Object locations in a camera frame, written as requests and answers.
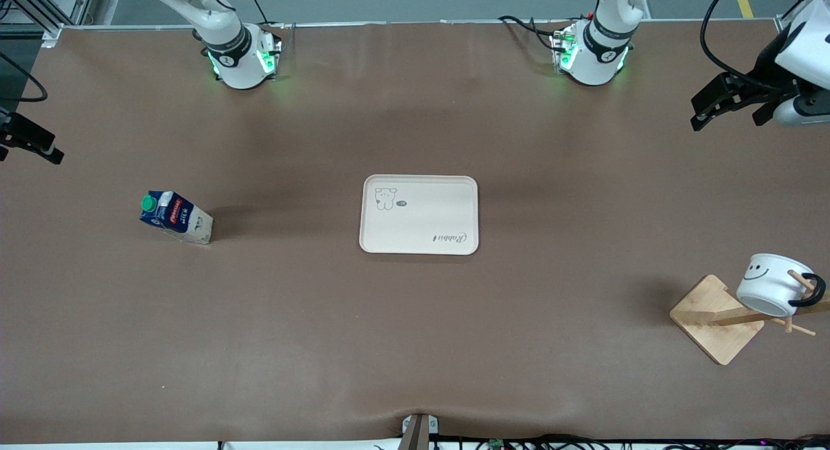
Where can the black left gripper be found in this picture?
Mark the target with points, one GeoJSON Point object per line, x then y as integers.
{"type": "Point", "coordinates": [764, 74]}

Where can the blue white milk carton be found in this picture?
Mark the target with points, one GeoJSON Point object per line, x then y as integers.
{"type": "Point", "coordinates": [175, 215]}

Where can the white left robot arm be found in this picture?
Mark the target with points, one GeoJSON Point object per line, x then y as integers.
{"type": "Point", "coordinates": [600, 48]}

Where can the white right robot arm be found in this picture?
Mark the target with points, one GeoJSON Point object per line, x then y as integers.
{"type": "Point", "coordinates": [227, 54]}

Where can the wooden cup rack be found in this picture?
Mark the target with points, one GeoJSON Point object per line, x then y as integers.
{"type": "Point", "coordinates": [713, 320]}

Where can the white rectangular tray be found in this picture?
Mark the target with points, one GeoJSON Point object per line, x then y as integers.
{"type": "Point", "coordinates": [421, 223]}

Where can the aluminium frame profile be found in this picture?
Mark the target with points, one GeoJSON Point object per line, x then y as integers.
{"type": "Point", "coordinates": [39, 15]}

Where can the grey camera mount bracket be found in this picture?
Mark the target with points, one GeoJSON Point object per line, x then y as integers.
{"type": "Point", "coordinates": [418, 434]}

